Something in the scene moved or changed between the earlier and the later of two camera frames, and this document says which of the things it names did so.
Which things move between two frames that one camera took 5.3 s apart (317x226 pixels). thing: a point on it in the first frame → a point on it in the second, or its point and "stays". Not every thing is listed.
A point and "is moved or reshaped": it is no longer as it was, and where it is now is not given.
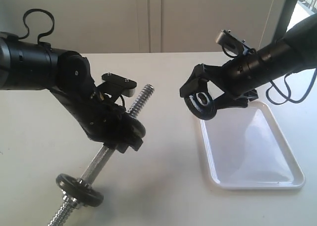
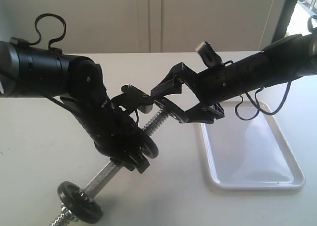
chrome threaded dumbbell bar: [99, 160] → [110, 169]
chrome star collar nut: [74, 203] → [65, 212]
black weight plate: [133, 127] is moved or reshaped
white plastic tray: [246, 150] stays
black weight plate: [86, 195] → [86, 209]
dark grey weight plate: [200, 105] is moved or reshaped
